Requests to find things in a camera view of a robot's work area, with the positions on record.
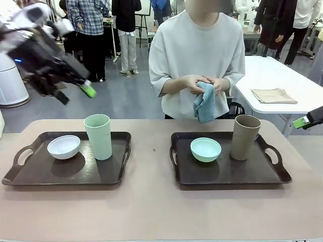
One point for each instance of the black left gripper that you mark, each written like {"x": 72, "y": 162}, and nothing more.
{"x": 43, "y": 65}

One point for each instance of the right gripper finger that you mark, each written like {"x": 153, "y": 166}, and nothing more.
{"x": 300, "y": 123}
{"x": 316, "y": 115}

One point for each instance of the beige cloth mat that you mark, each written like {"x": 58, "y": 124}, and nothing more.
{"x": 273, "y": 95}

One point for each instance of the blue cloth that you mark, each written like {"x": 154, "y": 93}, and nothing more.
{"x": 205, "y": 106}

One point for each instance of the person's left forearm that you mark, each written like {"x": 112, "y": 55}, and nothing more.
{"x": 225, "y": 84}

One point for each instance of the person's right forearm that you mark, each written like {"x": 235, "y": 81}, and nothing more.
{"x": 171, "y": 85}

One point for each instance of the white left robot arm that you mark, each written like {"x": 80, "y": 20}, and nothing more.
{"x": 15, "y": 15}

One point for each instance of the person's left hand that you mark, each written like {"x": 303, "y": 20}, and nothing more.
{"x": 217, "y": 83}

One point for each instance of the person's right hand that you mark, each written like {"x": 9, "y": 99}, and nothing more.
{"x": 191, "y": 82}

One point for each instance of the white side table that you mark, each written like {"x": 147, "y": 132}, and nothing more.
{"x": 277, "y": 75}

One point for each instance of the light green tall cup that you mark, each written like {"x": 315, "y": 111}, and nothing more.
{"x": 99, "y": 141}

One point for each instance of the white bowl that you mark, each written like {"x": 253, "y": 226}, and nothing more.
{"x": 63, "y": 148}

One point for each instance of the tan brown tall cup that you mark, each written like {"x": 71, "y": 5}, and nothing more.
{"x": 243, "y": 143}

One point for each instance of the white cylindrical air purifier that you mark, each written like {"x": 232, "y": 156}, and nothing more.
{"x": 11, "y": 85}

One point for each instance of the black chair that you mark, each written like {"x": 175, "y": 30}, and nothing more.
{"x": 237, "y": 108}

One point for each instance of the bystander in plaid shirt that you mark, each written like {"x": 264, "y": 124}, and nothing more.
{"x": 88, "y": 22}

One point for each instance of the bystander in black top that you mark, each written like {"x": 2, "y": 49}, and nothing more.
{"x": 126, "y": 15}

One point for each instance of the black easel stand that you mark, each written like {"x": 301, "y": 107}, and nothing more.
{"x": 144, "y": 27}

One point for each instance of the mint green bowl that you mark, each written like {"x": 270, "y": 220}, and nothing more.
{"x": 205, "y": 151}

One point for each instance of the bystander in white shirt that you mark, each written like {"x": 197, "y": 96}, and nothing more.
{"x": 305, "y": 15}

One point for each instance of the bystander in dark coat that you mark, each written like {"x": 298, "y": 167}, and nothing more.
{"x": 272, "y": 22}

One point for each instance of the bystander in blue top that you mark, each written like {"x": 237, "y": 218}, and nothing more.
{"x": 161, "y": 10}

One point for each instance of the person in white shirt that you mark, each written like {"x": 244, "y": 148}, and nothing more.
{"x": 196, "y": 45}

